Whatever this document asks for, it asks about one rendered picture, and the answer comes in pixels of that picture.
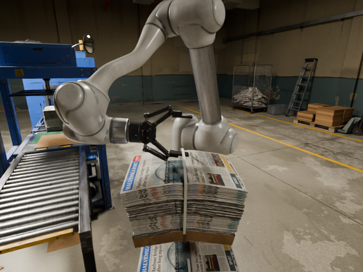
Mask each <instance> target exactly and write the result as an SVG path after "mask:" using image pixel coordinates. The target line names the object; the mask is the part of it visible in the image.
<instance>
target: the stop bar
mask: <svg viewBox="0 0 363 272"><path fill-rule="evenodd" d="M72 235H74V229H73V228H71V229H68V230H64V231H61V232H56V233H52V234H48V235H44V236H40V237H36V238H33V239H29V240H25V241H21V242H17V243H13V244H9V245H6V246H1V247H0V254H5V253H8V252H11V251H15V250H19V249H23V248H27V247H31V246H35V245H38V244H41V243H46V242H49V241H53V240H57V239H61V238H64V237H68V236H72Z"/></svg>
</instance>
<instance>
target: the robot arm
mask: <svg viewBox="0 0 363 272"><path fill-rule="evenodd" d="M224 20H225V7H224V4H223V2H222V1H221V0H164V1H162V2H161V3H159V4H158V5H157V6H156V7H155V9H154V10H153V11H152V13H151V14H150V16H149V17H148V19H147V21H146V23H145V26H144V27H143V30H142V34H141V36H140V39H139V41H138V44H137V46H136V47H135V49H134V50H133V51H132V52H131V53H129V54H127V55H125V56H122V57H120V58H117V59H115V60H113V61H111V62H108V63H106V64H105V65H103V66H102V67H100V68H99V69H98V70H97V71H96V72H95V73H94V74H93V75H92V76H91V77H90V78H88V79H86V80H78V81H70V82H66V83H63V84H62V85H60V86H59V87H58V88H57V89H56V91H55V93H54V95H53V105H54V108H55V110H56V112H57V114H58V116H59V117H60V119H61V120H62V122H63V133H64V135H65V137H66V138H67V139H69V140H71V141H74V142H78V143H81V144H89V145H103V144H128V142H137V143H143V144H144V147H143V152H149V153H151V154H153V155H154V156H156V157H158V158H160V159H162V160H164V161H167V160H168V158H169V157H175V158H178V157H179V156H183V155H182V151H180V149H181V148H183V149H184V150H196V151H204V152H212V153H218V154H223V155H229V154H231V153H233V152H235V151H236V149H237V147H238V142H239V137H238V135H237V133H236V131H235V130H234V129H232V128H230V126H229V124H228V122H227V120H226V119H225V118H224V117H223V116H221V110H220V102H219V93H218V85H217V75H216V66H215V61H214V53H213V45H212V43H213V42H214V40H215V37H216V32H217V31H218V30H219V29H220V28H221V27H222V26H223V23H224ZM179 35H180V36H181V38H182V40H183V41H184V44H185V45H186V46H187V47H188V48H189V52H190V58H191V63H192V69H193V75H194V81H195V84H196V90H197V96H198V101H199V107H200V112H201V118H202V120H201V121H200V122H199V121H198V118H197V117H196V116H194V115H193V114H182V111H173V110H172V107H171V105H167V106H165V107H163V108H160V109H158V110H156V111H153V112H151V113H144V118H145V121H129V119H124V118H111V117H108V116H107V115H106V110H107V107H108V104H109V102H110V98H109V96H108V91H109V88H110V86H111V84H112V83H113V82H114V81H115V80H116V79H117V78H119V77H121V76H123V75H125V74H127V73H130V72H132V71H134V70H136V69H138V68H139V67H141V66H142V65H143V64H144V63H145V62H146V61H147V60H148V59H149V58H150V57H151V56H152V55H153V54H154V52H155V51H156V50H157V49H158V48H159V47H160V46H161V45H162V44H163V43H164V42H165V40H166V39H167V38H168V37H169V38H170V37H174V36H179ZM166 111H168V112H167V113H166V114H164V115H163V116H162V117H160V118H159V119H158V120H156V121H154V122H153V123H150V122H149V121H148V120H149V119H150V118H151V117H154V116H156V115H158V114H161V113H163V112H166ZM171 115H172V117H174V118H176V119H175V121H174V123H173V127H172V149H168V150H167V149H166V148H164V147H163V146H162V145H161V144H160V143H159V142H158V141H157V140H156V130H157V129H156V126H157V125H159V124H160V123H161V122H163V121H164V120H165V119H167V118H168V117H169V116H171ZM148 143H152V144H153V145H154V146H156V147H157V148H158V149H159V150H160V151H161V152H163V153H164V154H162V153H160V152H158V151H156V150H155V149H153V148H151V147H149V146H148V145H147V144H148ZM169 150H170V151H169Z"/></svg>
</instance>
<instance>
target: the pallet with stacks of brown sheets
mask: <svg viewBox="0 0 363 272"><path fill-rule="evenodd" d="M353 111H354V108H349V107H342V106H332V105H326V104H319V103H314V104H308V109H307V111H298V114H297V118H294V121H293V123H295V124H299V125H304V126H308V127H312V128H316V129H319V130H323V131H328V132H332V133H336V132H337V129H338V128H341V129H343V128H344V127H345V125H346V124H347V123H348V122H349V121H350V120H351V118H352V115H353ZM300 121H301V122H303V121H305V122H308V123H310V125H306V124H301V123H300ZM317 125H322V126H327V127H329V129H328V130H326V129H323V128H319V127H317Z"/></svg>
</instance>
